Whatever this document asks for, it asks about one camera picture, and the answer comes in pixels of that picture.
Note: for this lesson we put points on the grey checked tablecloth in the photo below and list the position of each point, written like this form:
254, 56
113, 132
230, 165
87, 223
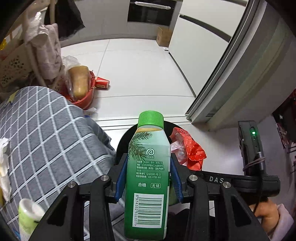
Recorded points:
51, 142

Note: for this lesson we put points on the built-in black oven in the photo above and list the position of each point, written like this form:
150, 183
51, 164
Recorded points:
158, 12

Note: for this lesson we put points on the sliding door frame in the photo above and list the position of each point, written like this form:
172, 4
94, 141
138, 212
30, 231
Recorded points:
255, 75

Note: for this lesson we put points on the green cleaner bottle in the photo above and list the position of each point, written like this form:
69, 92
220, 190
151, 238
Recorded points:
147, 179

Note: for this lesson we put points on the black tracker device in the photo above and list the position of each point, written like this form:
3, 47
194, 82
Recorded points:
251, 148

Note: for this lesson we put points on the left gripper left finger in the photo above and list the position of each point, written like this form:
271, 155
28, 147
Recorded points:
64, 220

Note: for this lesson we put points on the person right hand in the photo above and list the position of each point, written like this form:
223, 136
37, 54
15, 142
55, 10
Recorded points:
268, 212

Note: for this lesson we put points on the light green white bottle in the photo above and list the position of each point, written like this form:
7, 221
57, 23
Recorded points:
29, 215

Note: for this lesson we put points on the crumpled white tissue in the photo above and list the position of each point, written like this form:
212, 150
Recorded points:
4, 168

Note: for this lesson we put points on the pink patterned bag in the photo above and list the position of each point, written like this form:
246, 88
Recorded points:
43, 46

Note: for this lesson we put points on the white refrigerator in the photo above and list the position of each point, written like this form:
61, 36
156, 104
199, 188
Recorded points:
201, 35

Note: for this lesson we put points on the cardboard box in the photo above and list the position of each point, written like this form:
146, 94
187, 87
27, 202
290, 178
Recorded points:
164, 36

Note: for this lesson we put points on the red plastic bag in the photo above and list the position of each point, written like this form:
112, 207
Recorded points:
188, 152

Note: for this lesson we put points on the black trash bin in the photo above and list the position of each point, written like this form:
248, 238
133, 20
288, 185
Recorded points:
187, 183

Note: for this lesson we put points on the red drink can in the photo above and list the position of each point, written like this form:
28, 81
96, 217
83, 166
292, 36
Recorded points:
101, 83

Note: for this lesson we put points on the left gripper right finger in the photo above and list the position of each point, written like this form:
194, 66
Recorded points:
224, 216

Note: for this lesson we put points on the black hanging cloth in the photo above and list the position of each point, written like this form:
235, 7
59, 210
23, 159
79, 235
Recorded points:
66, 15

